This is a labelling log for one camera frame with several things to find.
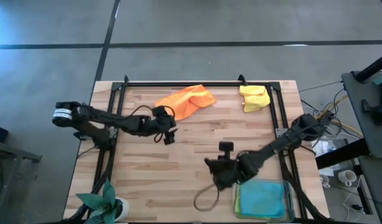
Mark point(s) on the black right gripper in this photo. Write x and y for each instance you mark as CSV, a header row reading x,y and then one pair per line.
x,y
237,169

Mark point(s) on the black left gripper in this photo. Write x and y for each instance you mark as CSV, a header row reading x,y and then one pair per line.
x,y
158,124

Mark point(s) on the orange microfiber towel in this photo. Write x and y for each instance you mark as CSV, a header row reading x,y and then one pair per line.
x,y
191,101

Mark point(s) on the blue microfiber towel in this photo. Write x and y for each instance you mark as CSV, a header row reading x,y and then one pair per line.
x,y
262,199

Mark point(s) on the yellow microfiber towel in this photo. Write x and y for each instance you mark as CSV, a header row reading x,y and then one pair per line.
x,y
254,98

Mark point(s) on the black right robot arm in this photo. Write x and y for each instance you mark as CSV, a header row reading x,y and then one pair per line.
x,y
281,143

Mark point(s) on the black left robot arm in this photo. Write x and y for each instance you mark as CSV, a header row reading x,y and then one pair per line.
x,y
116,119

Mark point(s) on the grey metal mounting plate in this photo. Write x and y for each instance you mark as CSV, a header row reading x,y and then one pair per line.
x,y
280,132

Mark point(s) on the clear plastic container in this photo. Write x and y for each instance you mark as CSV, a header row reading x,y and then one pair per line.
x,y
291,199

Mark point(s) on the potted green plant white pot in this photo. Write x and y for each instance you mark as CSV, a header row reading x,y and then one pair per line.
x,y
99,202

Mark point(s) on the black desk crossbar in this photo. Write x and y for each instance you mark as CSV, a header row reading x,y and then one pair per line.
x,y
340,154

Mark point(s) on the white mug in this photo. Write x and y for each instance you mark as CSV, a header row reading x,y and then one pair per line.
x,y
346,177

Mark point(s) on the teal box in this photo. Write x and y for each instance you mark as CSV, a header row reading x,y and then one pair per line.
x,y
380,78

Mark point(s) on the black pole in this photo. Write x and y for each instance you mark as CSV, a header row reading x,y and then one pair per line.
x,y
374,67

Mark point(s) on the black metal table frame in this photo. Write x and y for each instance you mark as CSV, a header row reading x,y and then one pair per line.
x,y
194,84

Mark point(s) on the black frame clamp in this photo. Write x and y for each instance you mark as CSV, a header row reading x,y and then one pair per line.
x,y
126,78
241,79

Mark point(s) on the dark grey cart frame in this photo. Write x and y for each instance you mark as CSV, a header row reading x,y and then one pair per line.
x,y
32,158

